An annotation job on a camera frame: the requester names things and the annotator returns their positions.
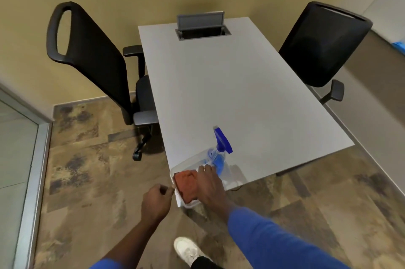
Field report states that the person's left hand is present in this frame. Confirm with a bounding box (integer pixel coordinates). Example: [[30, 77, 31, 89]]
[[140, 183, 175, 226]]

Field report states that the person's right hand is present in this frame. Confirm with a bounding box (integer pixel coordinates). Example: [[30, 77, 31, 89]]
[[196, 164, 237, 216]]

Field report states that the orange cleaning cloth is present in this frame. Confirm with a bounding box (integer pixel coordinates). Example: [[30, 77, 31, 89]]
[[173, 169, 199, 205]]

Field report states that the clear plastic tray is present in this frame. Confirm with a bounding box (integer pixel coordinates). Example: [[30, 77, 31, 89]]
[[170, 149, 248, 209]]

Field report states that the person's left forearm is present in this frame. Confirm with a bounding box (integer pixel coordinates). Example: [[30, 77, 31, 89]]
[[90, 215, 166, 269]]

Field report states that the person's right forearm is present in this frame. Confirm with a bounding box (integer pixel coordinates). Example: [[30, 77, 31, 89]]
[[218, 200, 350, 269]]

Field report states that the blue spray bottle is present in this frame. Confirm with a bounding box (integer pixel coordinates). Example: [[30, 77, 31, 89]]
[[207, 125, 234, 181]]

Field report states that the white shoe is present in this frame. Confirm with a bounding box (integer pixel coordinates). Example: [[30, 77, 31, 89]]
[[173, 236, 211, 268]]

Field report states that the black trouser leg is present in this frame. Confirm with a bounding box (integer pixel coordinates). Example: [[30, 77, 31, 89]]
[[190, 255, 224, 269]]

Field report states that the black mesh office chair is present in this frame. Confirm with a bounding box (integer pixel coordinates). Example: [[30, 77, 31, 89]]
[[278, 1, 374, 105]]

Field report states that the blue object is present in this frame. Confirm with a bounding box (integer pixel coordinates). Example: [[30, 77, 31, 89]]
[[391, 41, 405, 57]]

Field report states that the glass door with metal frame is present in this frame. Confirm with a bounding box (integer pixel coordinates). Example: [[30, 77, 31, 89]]
[[0, 81, 53, 269]]

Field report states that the grey table cable box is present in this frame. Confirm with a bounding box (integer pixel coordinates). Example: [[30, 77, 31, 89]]
[[175, 11, 232, 41]]

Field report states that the black office chair with handle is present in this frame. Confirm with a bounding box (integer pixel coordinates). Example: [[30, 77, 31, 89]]
[[46, 1, 159, 162]]

